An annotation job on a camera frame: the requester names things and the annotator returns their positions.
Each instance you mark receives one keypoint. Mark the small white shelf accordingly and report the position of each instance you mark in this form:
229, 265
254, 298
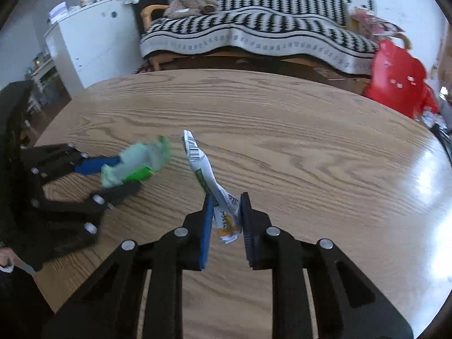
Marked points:
40, 77

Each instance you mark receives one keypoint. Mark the black side cabinet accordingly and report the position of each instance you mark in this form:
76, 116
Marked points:
148, 0

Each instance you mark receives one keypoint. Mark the white jar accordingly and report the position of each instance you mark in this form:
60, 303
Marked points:
85, 0

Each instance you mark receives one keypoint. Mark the white cabinet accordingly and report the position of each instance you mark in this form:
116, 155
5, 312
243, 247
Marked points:
91, 42

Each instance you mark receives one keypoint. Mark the white flat box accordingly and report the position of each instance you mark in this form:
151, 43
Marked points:
58, 10

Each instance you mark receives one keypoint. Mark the person's left forearm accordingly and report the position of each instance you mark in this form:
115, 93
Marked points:
17, 307

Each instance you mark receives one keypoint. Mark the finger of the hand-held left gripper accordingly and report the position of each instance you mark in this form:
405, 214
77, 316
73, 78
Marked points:
91, 165
120, 192

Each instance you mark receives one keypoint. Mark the white snack wrapper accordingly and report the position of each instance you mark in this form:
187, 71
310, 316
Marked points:
203, 169

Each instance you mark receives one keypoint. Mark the brown plush toy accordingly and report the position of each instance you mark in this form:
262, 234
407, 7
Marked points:
190, 3

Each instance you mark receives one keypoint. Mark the round wooden table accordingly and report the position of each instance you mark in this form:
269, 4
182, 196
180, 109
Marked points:
282, 130

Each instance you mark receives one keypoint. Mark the black white striped sofa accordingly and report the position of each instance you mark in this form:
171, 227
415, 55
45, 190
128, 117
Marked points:
282, 24

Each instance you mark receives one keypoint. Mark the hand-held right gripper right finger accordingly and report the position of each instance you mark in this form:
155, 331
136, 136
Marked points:
247, 233

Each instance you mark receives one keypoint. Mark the wooden frame sofa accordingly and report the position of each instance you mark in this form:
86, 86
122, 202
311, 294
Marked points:
152, 35

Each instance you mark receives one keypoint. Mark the red plastic chair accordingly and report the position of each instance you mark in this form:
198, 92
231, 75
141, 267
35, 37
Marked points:
395, 74

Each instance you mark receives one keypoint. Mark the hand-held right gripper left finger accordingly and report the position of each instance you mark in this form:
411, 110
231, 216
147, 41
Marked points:
208, 233

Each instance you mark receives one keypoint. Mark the clear plastic bag of packets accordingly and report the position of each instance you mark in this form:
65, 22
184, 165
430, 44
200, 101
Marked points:
430, 117

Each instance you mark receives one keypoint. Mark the green plastic wrapper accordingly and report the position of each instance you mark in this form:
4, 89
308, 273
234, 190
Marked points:
141, 155

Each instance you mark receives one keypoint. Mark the person's left hand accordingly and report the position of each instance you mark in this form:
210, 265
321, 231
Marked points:
5, 256

